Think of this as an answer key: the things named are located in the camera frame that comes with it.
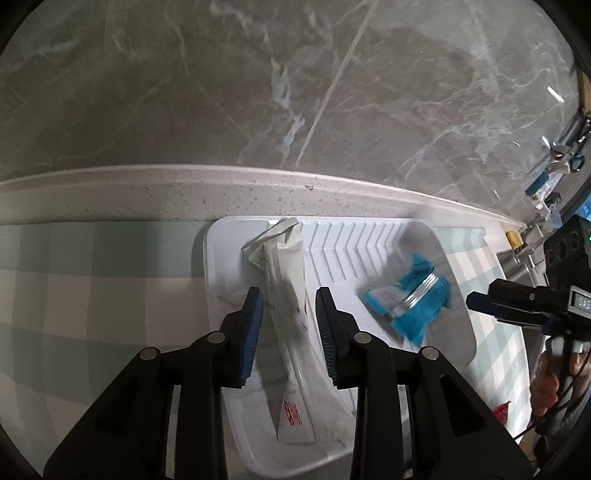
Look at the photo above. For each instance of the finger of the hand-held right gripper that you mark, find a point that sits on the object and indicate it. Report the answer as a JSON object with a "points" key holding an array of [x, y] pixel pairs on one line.
{"points": [[508, 309], [531, 293]]}

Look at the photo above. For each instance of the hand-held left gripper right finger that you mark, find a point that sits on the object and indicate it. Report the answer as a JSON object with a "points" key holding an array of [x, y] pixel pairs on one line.
{"points": [[325, 332]]}

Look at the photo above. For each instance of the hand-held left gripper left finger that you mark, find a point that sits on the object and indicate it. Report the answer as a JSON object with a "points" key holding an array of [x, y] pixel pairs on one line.
{"points": [[253, 332]]}

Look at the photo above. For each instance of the long pale snack packet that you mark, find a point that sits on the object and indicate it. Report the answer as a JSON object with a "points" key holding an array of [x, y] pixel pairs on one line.
{"points": [[288, 286]]}

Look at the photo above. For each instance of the white plastic tray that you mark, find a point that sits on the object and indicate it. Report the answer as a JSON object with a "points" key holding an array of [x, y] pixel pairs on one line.
{"points": [[351, 249]]}

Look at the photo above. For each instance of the blue snack packet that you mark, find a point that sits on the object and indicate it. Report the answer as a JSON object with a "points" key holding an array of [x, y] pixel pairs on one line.
{"points": [[411, 300]]}

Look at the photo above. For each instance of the person's right hand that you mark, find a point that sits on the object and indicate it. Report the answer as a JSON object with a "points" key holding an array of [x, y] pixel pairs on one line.
{"points": [[545, 387]]}

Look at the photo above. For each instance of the metal pipe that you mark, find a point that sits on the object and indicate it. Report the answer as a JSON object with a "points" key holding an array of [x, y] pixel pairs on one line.
{"points": [[526, 258]]}

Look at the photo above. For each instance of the blue plastic item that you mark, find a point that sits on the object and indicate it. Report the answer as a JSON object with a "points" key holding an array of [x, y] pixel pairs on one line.
{"points": [[538, 182]]}

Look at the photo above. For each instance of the red packet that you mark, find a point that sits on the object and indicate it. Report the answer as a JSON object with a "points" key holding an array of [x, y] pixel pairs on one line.
{"points": [[503, 412]]}

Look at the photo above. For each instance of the checked tablecloth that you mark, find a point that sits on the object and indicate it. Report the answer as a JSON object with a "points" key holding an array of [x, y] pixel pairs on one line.
{"points": [[92, 286]]}

